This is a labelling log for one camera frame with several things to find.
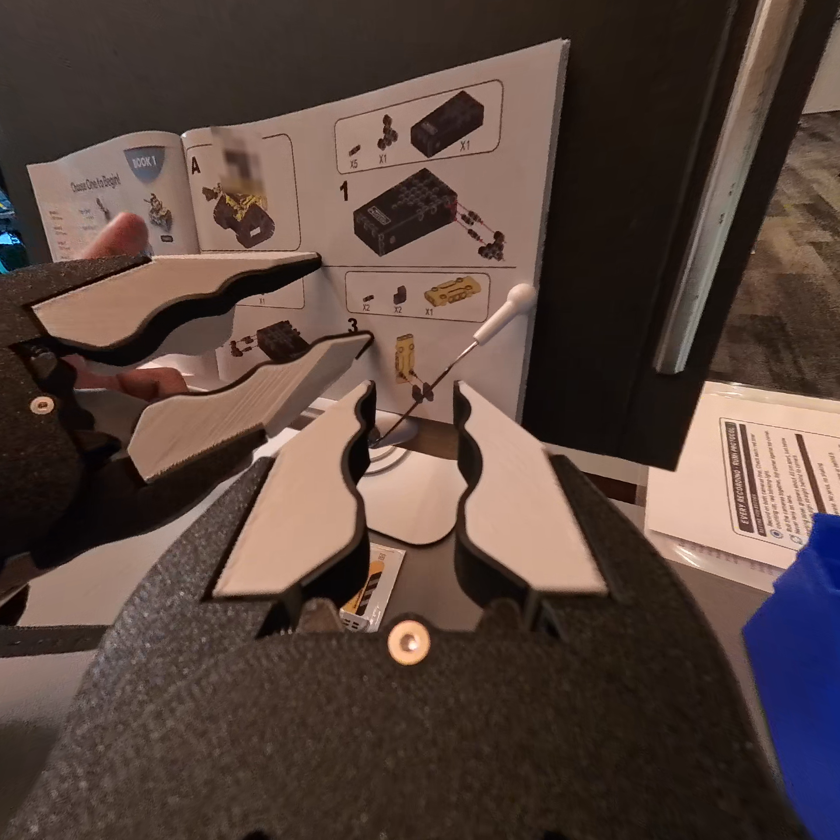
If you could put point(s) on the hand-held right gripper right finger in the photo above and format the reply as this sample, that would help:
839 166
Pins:
518 512

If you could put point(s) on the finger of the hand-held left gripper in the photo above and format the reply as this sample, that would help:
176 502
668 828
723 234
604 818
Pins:
216 426
131 302

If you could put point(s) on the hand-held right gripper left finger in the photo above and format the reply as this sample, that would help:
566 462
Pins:
289 512

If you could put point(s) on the white instruction booklet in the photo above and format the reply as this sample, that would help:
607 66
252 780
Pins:
426 229

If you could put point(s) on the person's left hand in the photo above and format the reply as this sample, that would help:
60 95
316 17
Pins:
121 236

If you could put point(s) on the white book stand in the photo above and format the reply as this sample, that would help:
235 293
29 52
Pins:
407 505

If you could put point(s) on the yellow black sticker sheet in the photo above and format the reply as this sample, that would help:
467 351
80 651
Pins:
377 584

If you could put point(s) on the printed white paper sheet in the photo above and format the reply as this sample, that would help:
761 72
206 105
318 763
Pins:
709 492

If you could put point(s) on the blue plastic bin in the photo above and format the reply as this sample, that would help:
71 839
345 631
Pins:
800 656

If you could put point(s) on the dark partition panel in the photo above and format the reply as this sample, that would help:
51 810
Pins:
623 197

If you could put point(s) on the metal door frame strip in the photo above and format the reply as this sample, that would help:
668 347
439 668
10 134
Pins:
722 197

